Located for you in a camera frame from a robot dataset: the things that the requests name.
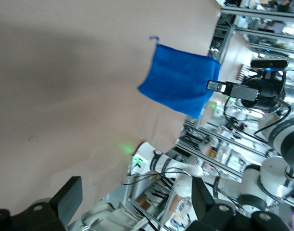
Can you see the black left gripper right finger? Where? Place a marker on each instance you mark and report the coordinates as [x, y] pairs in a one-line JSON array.
[[202, 199]]

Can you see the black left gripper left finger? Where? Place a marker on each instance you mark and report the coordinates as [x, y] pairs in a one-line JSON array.
[[70, 197]]

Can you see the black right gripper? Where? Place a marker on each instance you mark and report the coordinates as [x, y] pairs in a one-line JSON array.
[[242, 92]]

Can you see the blue microfibre towel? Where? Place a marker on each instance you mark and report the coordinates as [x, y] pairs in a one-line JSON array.
[[180, 81]]

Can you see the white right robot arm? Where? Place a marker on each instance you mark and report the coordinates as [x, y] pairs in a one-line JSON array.
[[289, 144]]

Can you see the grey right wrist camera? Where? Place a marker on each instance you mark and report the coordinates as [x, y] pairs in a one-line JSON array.
[[267, 64]]

